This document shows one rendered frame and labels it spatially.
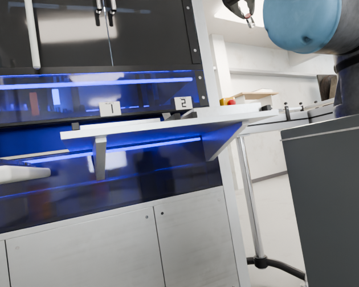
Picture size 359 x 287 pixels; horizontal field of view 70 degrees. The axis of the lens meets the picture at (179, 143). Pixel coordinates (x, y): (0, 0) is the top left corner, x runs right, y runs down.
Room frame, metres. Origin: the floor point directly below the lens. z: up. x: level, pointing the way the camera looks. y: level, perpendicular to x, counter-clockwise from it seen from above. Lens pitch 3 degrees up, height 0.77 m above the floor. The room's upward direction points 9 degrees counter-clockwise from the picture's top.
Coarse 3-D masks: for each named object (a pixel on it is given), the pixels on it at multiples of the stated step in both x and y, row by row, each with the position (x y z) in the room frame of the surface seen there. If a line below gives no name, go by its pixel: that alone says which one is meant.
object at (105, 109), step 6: (102, 102) 1.07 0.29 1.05; (108, 102) 1.07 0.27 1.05; (114, 102) 1.08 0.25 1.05; (102, 108) 1.06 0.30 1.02; (108, 108) 1.07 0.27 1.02; (114, 108) 1.08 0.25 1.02; (102, 114) 1.06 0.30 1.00; (108, 114) 1.07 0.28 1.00; (114, 114) 1.08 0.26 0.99; (120, 114) 1.09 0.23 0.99
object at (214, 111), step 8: (240, 104) 0.86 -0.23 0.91; (248, 104) 0.88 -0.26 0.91; (256, 104) 0.89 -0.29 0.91; (200, 112) 0.81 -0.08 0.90; (208, 112) 0.82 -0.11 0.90; (216, 112) 0.83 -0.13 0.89; (224, 112) 0.84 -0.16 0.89; (232, 112) 0.85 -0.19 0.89; (240, 112) 0.86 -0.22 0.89; (248, 112) 0.87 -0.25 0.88
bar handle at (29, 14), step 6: (30, 0) 0.93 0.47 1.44; (30, 6) 0.92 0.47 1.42; (30, 12) 0.92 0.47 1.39; (30, 18) 0.92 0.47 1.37; (30, 24) 0.92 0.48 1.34; (30, 30) 0.92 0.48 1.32; (30, 36) 0.92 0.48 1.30; (30, 42) 0.92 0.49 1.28; (36, 42) 0.93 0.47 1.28; (36, 48) 0.93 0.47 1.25; (36, 54) 0.92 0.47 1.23; (36, 60) 0.92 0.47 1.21; (36, 66) 0.92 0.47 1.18
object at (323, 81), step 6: (318, 78) 6.64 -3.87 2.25; (324, 78) 6.63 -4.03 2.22; (330, 78) 6.63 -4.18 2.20; (336, 78) 6.36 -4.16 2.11; (318, 84) 6.67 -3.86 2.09; (324, 84) 6.52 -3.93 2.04; (330, 84) 6.61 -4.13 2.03; (336, 84) 6.31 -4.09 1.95; (324, 90) 6.50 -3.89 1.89; (330, 90) 6.43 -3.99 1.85; (324, 96) 6.52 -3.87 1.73; (330, 96) 6.38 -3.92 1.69
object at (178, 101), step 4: (176, 100) 1.19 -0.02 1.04; (180, 100) 1.19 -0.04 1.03; (188, 100) 1.21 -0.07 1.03; (176, 104) 1.18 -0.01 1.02; (180, 104) 1.19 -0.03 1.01; (184, 104) 1.20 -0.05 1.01; (188, 104) 1.21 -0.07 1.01; (176, 108) 1.18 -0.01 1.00; (180, 108) 1.19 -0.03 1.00; (184, 108) 1.20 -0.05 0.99; (188, 108) 1.20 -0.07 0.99; (192, 108) 1.21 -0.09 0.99
